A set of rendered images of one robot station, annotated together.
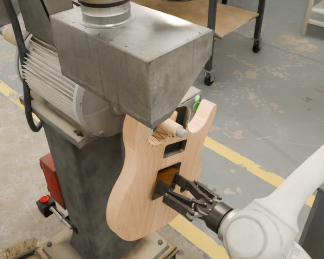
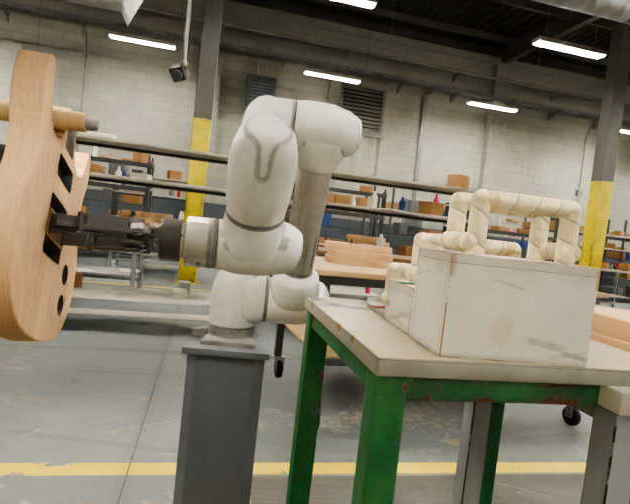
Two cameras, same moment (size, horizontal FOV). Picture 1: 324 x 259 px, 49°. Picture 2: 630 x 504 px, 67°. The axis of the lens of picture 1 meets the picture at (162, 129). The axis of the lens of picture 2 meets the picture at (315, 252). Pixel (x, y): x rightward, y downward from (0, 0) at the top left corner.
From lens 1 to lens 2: 0.82 m
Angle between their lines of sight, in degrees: 64
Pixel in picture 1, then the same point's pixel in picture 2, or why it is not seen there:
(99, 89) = not seen: outside the picture
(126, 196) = (27, 190)
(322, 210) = (202, 384)
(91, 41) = not seen: outside the picture
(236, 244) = (266, 130)
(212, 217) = (168, 225)
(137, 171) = (39, 155)
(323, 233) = (210, 420)
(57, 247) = not seen: outside the picture
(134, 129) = (42, 71)
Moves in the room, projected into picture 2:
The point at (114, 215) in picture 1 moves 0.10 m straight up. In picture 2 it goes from (5, 228) to (11, 151)
